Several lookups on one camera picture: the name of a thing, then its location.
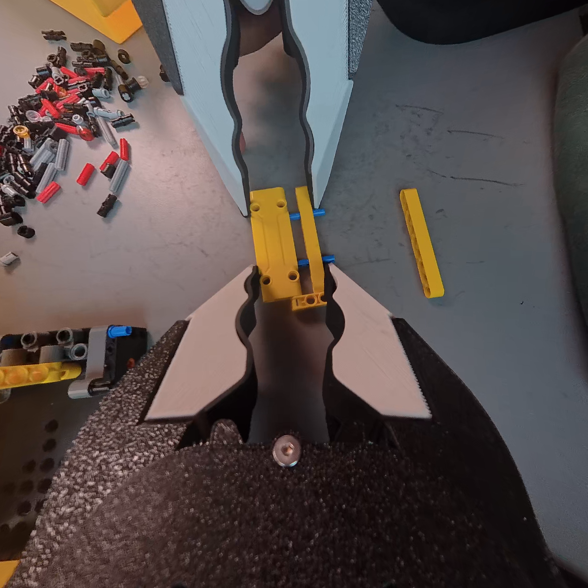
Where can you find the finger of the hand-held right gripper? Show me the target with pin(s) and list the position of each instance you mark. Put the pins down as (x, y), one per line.
(328, 69)
(202, 69)

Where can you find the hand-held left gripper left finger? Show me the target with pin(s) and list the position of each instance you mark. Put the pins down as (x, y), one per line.
(202, 363)

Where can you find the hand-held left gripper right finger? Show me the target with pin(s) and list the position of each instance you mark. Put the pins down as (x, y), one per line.
(376, 363)

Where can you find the small yellow lego beam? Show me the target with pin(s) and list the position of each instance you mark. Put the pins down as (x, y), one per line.
(310, 302)

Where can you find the blue lego pin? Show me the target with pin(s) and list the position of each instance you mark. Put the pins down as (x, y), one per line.
(303, 262)
(295, 214)

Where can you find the yellow lego panel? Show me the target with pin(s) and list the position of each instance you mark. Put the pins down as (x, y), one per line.
(274, 243)

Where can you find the pile of small lego pins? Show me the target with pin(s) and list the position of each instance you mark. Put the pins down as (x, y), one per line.
(50, 124)

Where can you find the black and yellow lego model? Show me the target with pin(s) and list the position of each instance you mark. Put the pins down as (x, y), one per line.
(27, 436)

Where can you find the person's right hand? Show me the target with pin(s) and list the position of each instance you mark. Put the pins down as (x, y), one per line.
(259, 34)

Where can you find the yellow plastic bin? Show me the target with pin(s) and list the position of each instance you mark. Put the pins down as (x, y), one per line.
(110, 18)

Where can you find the person in green sweatshirt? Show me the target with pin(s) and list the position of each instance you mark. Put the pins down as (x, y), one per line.
(574, 138)

